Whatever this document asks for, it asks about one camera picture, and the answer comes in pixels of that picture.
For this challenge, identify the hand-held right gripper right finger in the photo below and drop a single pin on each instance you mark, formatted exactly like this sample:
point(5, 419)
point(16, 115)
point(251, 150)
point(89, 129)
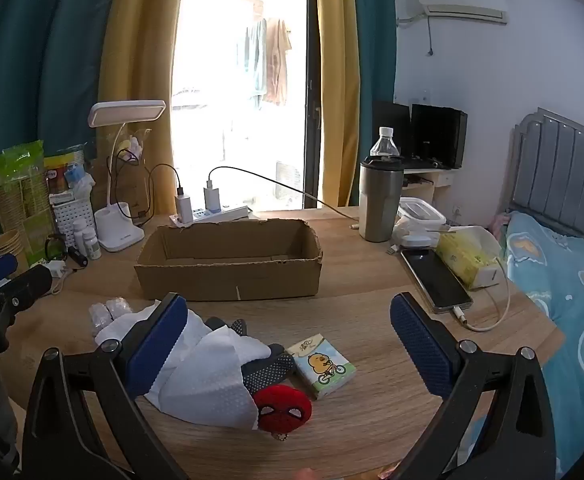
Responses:
point(422, 355)

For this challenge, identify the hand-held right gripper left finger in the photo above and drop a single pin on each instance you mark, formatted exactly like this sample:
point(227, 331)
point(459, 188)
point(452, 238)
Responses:
point(154, 349)

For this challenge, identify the clear white packet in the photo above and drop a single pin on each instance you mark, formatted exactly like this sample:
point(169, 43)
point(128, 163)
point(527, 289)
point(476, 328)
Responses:
point(119, 308)
point(99, 316)

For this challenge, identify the white textured cloth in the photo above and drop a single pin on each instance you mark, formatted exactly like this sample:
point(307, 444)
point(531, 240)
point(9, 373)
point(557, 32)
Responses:
point(206, 375)

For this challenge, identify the dark grey sock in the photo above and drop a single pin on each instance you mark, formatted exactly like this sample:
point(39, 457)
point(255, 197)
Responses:
point(219, 324)

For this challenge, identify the brown cardboard box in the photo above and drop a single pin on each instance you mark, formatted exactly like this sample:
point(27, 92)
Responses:
point(221, 280)

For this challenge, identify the bear print tissue pack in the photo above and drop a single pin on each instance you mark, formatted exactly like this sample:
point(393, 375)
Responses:
point(322, 367)

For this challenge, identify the yellow soft tissue pack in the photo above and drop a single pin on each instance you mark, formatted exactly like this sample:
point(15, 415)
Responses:
point(464, 257)

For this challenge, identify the tan ribbed cup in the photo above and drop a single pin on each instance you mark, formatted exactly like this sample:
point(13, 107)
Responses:
point(6, 244)

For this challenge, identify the white power adapter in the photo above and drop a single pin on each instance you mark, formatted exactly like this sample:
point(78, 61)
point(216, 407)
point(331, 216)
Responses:
point(52, 267)

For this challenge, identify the small black device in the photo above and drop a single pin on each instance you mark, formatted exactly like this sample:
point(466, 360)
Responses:
point(77, 256)

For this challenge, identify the white pill bottle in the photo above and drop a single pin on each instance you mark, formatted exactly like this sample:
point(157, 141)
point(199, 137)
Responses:
point(91, 245)
point(80, 235)

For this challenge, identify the black smartphone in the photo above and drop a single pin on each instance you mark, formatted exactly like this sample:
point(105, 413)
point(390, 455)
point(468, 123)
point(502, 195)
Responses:
point(437, 280)

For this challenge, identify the green paper cup package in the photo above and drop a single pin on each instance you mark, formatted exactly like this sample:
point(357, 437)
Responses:
point(21, 195)

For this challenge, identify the white perforated basket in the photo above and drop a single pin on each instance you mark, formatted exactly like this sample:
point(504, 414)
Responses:
point(69, 212)

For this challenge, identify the white desk lamp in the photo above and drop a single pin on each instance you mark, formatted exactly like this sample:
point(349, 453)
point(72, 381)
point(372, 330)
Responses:
point(116, 234)

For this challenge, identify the yellow and red tin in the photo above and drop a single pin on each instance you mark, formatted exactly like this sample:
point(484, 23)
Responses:
point(57, 175)

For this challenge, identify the blue and white pack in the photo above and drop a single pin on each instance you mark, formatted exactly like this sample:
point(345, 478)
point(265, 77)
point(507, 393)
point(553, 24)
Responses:
point(77, 177)

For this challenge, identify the brown cardboard panel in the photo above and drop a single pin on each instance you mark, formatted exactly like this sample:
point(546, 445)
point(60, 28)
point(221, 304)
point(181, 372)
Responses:
point(131, 190)

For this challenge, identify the clear plastic food container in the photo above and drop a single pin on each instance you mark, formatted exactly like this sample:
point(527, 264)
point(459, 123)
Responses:
point(422, 212)

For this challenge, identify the large white charger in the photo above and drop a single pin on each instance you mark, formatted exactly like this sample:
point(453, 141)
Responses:
point(183, 206)

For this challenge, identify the blue printed blanket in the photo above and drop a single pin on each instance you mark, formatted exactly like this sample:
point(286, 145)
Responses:
point(562, 310)

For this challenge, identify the white power strip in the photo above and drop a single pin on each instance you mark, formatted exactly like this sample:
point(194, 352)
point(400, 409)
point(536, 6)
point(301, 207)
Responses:
point(224, 214)

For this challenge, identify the pink cloth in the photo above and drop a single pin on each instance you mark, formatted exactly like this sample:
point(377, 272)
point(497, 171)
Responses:
point(497, 222)

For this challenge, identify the steel tumbler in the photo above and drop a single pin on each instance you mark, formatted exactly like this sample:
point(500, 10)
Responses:
point(379, 205)

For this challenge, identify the white and blue charger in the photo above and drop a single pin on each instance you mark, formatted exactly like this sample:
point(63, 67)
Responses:
point(211, 199)

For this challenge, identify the light wooden side table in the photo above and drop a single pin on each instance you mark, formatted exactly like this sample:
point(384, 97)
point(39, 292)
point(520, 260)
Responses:
point(429, 182)

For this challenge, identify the small plastic bag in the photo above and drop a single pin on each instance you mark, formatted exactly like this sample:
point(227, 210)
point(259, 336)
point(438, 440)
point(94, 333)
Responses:
point(134, 144)

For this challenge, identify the teal curtain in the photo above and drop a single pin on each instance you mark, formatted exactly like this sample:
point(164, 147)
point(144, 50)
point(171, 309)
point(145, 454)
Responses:
point(36, 60)
point(374, 35)

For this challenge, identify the clear water bottle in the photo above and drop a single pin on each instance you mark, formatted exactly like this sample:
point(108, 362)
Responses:
point(384, 142)

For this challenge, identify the wide black box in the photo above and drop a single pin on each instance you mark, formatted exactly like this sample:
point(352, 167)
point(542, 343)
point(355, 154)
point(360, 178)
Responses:
point(437, 135)

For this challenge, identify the slim black box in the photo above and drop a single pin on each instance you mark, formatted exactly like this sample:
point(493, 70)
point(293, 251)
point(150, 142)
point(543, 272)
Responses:
point(391, 127)

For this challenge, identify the grey padded headboard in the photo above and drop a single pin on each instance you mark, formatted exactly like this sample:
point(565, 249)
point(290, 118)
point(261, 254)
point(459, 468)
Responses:
point(562, 170)

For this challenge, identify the yellow curtain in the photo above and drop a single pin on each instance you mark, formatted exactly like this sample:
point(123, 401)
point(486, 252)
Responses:
point(141, 50)
point(339, 85)

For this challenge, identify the hanging teal towel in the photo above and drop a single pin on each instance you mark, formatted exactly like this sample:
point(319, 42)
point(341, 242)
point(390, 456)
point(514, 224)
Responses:
point(256, 60)

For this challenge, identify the hanging beige shirt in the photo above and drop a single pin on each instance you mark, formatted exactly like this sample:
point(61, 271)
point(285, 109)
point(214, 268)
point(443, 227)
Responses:
point(278, 60)

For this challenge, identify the white air conditioner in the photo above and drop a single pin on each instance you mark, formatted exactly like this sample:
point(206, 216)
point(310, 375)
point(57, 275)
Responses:
point(462, 5)

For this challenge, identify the dark door frame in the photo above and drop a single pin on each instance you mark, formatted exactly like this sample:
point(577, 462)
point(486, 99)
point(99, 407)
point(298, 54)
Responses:
point(313, 85)

